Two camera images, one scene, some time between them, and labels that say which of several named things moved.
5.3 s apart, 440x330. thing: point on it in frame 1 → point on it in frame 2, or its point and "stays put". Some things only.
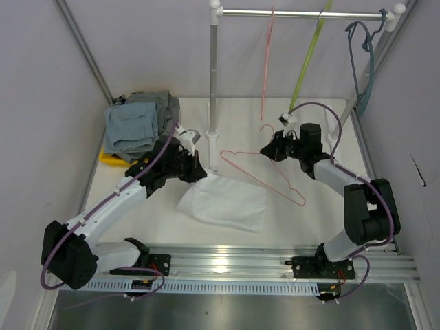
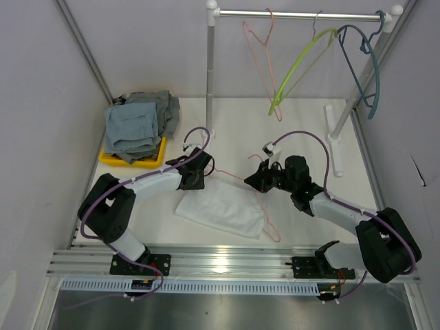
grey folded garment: x=168 y=108 stays put
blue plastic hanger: x=369 y=42 → x=351 y=70
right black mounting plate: x=320 y=267 stays put
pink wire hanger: x=272 y=162 → x=259 y=199
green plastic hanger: x=324 y=16 → x=315 y=22
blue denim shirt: x=131 y=127 stays put
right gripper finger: x=271 y=150 → x=256 y=181
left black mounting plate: x=161 y=262 stays put
